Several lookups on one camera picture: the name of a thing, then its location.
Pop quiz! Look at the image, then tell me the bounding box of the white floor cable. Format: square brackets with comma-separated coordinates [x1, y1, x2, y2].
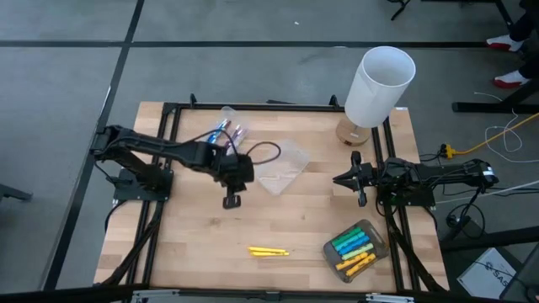
[435, 91, 539, 205]

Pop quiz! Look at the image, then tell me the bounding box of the yellow Sharpie highlighter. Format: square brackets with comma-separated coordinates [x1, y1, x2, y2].
[344, 252, 377, 278]

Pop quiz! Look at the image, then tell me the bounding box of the clear tray of markers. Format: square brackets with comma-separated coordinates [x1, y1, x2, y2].
[323, 218, 391, 284]

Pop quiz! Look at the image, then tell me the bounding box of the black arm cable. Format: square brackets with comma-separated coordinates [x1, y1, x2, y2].
[246, 141, 282, 166]

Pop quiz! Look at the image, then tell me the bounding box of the yellow extension cord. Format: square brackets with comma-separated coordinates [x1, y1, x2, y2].
[440, 111, 539, 161]

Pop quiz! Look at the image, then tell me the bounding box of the blue Sharpie highlighter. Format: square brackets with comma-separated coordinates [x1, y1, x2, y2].
[338, 235, 371, 257]

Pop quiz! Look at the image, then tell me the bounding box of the aluminium extrusion bar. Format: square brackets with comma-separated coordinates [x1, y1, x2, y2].
[130, 290, 182, 303]
[365, 293, 416, 303]

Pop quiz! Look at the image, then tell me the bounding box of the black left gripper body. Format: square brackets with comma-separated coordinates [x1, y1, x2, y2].
[216, 153, 256, 210]

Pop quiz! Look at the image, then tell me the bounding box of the blue cap Expo marker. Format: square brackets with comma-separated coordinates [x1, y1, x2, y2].
[206, 119, 232, 145]

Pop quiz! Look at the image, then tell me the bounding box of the clear plastic bin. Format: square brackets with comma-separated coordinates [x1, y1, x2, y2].
[207, 105, 251, 157]

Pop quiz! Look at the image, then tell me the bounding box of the lime green highlighter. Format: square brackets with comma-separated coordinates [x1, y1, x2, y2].
[340, 242, 375, 262]

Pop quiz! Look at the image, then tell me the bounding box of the person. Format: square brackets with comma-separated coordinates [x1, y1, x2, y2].
[486, 0, 539, 90]

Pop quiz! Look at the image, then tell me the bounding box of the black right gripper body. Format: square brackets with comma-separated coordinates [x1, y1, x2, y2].
[351, 151, 382, 208]

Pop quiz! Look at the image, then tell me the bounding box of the frosted plastic bin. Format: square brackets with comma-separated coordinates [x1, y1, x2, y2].
[254, 140, 311, 197]

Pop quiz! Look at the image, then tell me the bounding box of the black stand leg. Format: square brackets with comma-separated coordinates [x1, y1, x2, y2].
[0, 183, 34, 203]
[452, 77, 539, 114]

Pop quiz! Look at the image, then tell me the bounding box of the orange Sharpie highlighter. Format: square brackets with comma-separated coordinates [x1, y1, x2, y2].
[335, 251, 370, 272]

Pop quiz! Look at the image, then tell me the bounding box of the white printed box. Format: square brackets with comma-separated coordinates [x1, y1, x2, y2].
[456, 247, 524, 300]

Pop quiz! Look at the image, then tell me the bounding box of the turquoise highlighter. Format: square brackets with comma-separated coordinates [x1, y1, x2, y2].
[334, 231, 366, 253]

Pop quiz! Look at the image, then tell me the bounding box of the black floor cable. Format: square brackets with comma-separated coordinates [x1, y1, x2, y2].
[445, 187, 488, 242]

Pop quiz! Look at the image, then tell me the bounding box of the navy cap Expo marker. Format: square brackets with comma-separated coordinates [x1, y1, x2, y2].
[225, 124, 243, 156]

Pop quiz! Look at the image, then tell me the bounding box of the white shade lamp wooden base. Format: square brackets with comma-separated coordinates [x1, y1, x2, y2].
[335, 45, 417, 147]

